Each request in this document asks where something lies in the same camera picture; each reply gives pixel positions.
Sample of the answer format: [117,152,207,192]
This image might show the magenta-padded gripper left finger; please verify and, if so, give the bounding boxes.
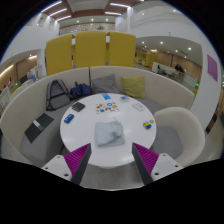
[41,143,92,186]

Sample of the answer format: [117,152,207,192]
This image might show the yellow-green cushion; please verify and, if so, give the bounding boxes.
[120,75,147,99]

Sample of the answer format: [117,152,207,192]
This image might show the grey cushion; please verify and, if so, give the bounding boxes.
[91,73,121,95]

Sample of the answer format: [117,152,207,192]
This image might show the dark brown wallet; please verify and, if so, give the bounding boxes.
[71,101,86,113]

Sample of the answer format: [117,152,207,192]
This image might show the grey backpack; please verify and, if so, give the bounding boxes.
[45,79,72,112]

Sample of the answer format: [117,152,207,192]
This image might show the ceiling strip lights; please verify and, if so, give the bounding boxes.
[41,0,133,23]

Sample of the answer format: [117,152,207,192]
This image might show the light blue towel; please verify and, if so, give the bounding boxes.
[94,120,126,148]

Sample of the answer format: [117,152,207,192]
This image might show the flat white box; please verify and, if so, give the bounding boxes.
[131,101,146,112]

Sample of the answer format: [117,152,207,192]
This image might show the person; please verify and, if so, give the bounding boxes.
[174,63,186,74]

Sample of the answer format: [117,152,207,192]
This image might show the curved beige sofa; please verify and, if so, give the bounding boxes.
[0,65,196,168]

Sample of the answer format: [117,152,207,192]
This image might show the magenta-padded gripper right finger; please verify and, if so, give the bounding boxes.
[131,142,184,186]

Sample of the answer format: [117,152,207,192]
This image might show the yellow and blue toy figure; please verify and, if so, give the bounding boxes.
[142,119,155,131]

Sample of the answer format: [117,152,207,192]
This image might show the navy patterned bag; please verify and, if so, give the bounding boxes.
[69,81,93,100]

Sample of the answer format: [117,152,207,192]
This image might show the magenta wall panel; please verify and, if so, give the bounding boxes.
[206,54,219,83]

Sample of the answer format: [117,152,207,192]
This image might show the white round chair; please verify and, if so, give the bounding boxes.
[151,106,206,168]

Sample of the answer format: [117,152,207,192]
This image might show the blue rectangular box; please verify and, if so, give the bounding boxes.
[63,113,75,125]

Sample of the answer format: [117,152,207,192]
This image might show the colourful sticker sheet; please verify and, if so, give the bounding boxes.
[95,101,120,115]

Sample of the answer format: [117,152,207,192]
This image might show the small white slip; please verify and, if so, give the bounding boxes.
[32,119,45,132]

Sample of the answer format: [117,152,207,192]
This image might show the yellow partition panel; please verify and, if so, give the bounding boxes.
[73,30,108,69]
[106,31,137,68]
[45,33,75,77]

